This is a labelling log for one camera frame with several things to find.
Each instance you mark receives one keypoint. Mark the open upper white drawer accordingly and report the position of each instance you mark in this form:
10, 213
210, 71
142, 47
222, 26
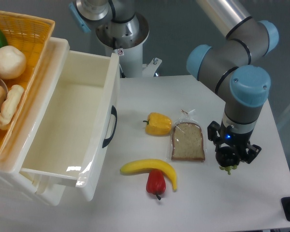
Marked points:
69, 147

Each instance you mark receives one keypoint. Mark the white drawer cabinet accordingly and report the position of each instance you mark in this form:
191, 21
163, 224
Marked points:
13, 182

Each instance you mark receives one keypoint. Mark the white round bun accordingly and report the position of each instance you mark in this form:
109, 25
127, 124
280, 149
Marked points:
12, 62

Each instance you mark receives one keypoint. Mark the bagged bread slice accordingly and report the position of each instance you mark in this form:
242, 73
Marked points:
187, 142

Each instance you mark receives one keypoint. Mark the red bell pepper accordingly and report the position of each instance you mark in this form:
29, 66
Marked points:
156, 184

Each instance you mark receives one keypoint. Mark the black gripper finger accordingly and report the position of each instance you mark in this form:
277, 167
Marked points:
213, 132
249, 153

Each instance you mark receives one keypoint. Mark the yellow banana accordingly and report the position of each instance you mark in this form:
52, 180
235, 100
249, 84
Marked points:
147, 165

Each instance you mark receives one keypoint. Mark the yellow bell pepper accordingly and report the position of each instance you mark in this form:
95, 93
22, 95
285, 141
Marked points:
158, 124

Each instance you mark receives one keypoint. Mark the dark purple mangosteen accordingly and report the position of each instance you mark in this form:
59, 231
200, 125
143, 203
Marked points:
227, 158

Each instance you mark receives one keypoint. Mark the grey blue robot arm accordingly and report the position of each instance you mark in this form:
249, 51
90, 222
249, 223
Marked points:
227, 71

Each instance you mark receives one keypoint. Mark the pale knobbly bread roll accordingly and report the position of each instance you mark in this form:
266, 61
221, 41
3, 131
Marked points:
9, 106

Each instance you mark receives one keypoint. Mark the yellow woven basket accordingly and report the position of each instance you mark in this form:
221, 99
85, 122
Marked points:
29, 34

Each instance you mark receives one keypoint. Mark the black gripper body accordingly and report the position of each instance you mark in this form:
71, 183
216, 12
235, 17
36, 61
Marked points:
233, 139

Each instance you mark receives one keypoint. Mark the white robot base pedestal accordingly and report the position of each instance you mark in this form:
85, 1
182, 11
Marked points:
126, 39

